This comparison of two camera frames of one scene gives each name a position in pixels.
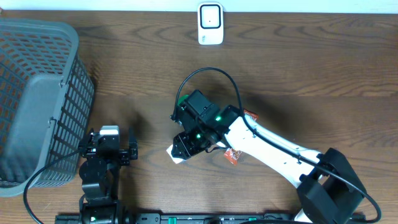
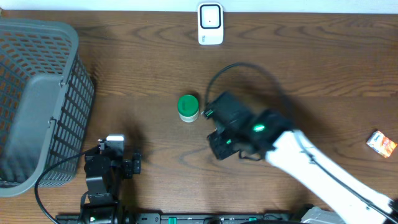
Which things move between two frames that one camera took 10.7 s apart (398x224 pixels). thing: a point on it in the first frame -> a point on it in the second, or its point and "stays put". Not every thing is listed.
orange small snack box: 177,160 -> 382,144
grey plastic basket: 46,101 stays put
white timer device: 210,23 stays put
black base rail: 191,218 stays put
